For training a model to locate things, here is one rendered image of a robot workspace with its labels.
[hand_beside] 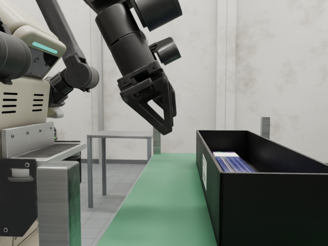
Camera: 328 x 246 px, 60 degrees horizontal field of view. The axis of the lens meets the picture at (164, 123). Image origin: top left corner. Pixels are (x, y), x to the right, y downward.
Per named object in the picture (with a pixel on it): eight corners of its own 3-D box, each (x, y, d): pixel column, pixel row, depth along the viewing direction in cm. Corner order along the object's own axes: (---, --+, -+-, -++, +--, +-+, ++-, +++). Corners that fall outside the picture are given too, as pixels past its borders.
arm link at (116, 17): (98, 21, 47) (86, 10, 42) (134, 1, 47) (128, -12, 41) (116, 58, 48) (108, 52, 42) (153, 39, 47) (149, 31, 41)
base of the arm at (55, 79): (47, 86, 96) (28, 84, 84) (65, 71, 95) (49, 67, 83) (63, 106, 96) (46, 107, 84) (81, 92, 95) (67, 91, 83)
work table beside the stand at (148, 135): (151, 211, 298) (150, 135, 292) (88, 207, 310) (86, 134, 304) (158, 197, 343) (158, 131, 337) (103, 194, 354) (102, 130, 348)
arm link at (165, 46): (133, 42, 92) (128, 36, 83) (164, 25, 91) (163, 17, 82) (149, 75, 92) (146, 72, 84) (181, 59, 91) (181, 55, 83)
